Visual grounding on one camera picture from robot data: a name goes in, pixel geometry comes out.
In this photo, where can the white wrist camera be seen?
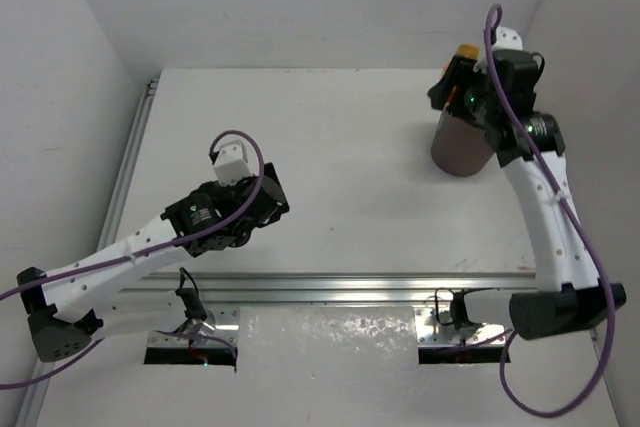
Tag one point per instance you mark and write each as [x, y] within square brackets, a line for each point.
[500, 38]
[230, 163]

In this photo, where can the orange juice bottle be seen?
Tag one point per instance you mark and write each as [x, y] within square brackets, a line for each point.
[459, 72]

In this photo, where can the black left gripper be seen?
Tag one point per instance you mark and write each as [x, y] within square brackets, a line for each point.
[273, 192]

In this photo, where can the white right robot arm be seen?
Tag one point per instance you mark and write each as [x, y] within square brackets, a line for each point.
[571, 294]

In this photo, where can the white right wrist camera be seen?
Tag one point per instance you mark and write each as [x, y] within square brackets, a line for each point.
[500, 38]

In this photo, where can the brown cylindrical bin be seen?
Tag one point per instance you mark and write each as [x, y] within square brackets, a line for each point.
[458, 148]

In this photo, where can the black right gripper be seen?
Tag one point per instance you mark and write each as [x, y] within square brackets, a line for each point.
[440, 93]

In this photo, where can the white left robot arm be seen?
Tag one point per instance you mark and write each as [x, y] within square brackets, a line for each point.
[69, 307]

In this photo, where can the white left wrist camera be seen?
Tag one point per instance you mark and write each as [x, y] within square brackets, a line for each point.
[230, 163]

